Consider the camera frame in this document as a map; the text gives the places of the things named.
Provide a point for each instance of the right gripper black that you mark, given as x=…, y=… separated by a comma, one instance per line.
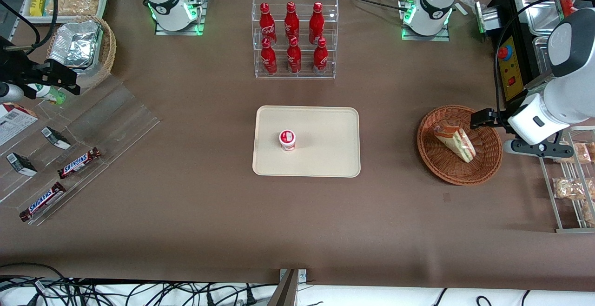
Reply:
x=19, y=72

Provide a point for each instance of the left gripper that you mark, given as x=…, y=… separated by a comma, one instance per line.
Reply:
x=501, y=118

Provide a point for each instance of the triangle sandwich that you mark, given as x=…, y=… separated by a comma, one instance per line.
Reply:
x=458, y=142

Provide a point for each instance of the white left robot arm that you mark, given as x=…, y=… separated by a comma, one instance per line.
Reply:
x=437, y=3

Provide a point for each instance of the oval brown wicker basket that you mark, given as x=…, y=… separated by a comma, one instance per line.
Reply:
x=108, y=50

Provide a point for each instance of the round brown wicker basket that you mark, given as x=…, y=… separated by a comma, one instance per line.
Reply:
x=446, y=171

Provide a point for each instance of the beige plastic tray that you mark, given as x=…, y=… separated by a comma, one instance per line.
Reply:
x=320, y=143

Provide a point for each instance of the green and white bottle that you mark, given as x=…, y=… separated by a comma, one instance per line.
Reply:
x=49, y=94

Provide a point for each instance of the aluminium foil container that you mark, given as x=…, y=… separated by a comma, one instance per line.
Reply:
x=74, y=45

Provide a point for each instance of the black machine with yellow panel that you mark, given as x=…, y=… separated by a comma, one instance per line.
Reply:
x=511, y=71

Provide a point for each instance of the small black box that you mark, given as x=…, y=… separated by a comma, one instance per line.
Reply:
x=56, y=137
x=21, y=164

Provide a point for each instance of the red and white cookie box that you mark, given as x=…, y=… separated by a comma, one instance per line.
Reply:
x=14, y=122

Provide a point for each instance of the clear acrylic stepped display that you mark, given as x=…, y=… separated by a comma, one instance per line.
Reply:
x=116, y=120

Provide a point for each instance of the red emergency stop button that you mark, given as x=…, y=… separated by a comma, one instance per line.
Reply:
x=504, y=52

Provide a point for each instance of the clear bag of crackers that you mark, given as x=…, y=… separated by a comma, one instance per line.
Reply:
x=74, y=4

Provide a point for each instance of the yellow snack pack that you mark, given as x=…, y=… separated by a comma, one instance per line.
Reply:
x=38, y=4

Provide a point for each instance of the Snickers chocolate bar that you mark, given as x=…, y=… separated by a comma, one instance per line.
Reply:
x=79, y=162
x=42, y=202

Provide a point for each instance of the stainless steel pan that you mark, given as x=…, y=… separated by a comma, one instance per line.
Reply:
x=541, y=55
x=539, y=15

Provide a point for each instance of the bagged pastry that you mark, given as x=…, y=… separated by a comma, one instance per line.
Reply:
x=589, y=213
x=569, y=189
x=574, y=152

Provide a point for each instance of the crumpled clear plastic wrapper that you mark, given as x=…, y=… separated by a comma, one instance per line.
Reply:
x=467, y=3

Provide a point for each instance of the red packaged item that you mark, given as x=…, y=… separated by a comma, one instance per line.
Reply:
x=567, y=3

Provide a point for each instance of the red Coca-Cola bottle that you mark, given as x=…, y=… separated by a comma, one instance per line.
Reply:
x=316, y=20
x=294, y=58
x=266, y=20
x=320, y=58
x=291, y=17
x=268, y=59

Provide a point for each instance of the clear acrylic bottle rack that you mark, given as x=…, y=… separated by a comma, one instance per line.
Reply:
x=302, y=76

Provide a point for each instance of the red and white cup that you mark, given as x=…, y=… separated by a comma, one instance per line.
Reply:
x=287, y=140

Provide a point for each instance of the brown table cover sheet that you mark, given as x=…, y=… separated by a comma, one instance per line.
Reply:
x=209, y=231

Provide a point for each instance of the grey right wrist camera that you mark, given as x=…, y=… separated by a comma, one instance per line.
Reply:
x=10, y=92

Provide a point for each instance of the aluminium frame post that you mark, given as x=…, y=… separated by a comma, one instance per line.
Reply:
x=288, y=292

